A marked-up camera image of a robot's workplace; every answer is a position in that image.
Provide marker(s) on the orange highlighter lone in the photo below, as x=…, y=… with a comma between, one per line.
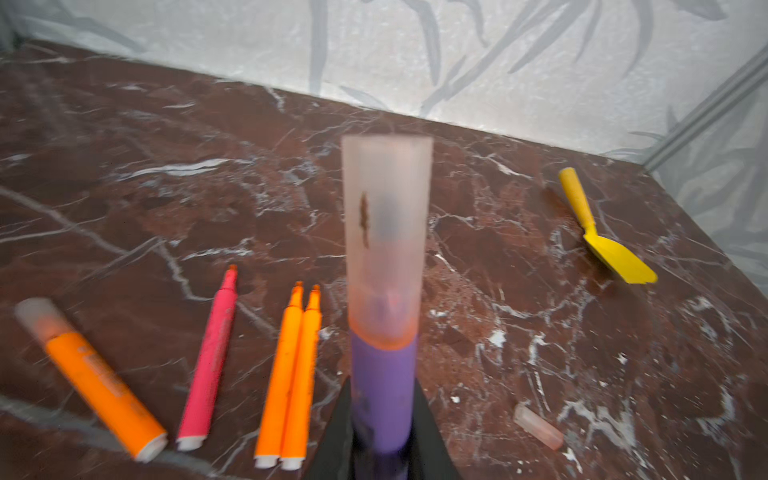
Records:
x=108, y=396

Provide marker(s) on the pink highlighter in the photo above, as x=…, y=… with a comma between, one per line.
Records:
x=198, y=412

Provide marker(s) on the orange highlighter right of pair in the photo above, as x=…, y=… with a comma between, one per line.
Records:
x=294, y=449

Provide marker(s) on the translucent pen cap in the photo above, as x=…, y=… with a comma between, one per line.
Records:
x=539, y=428

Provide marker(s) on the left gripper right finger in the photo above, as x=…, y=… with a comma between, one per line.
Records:
x=429, y=457

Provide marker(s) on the orange highlighter left of pair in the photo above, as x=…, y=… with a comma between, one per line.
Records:
x=272, y=427

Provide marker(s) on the purple highlighter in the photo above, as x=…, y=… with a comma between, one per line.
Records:
x=382, y=394

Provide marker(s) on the translucent pen cap one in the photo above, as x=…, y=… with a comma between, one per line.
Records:
x=386, y=190

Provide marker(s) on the orange highlighter of pair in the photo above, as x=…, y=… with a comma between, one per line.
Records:
x=272, y=427
x=294, y=449

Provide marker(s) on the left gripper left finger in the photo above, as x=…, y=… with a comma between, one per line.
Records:
x=333, y=458

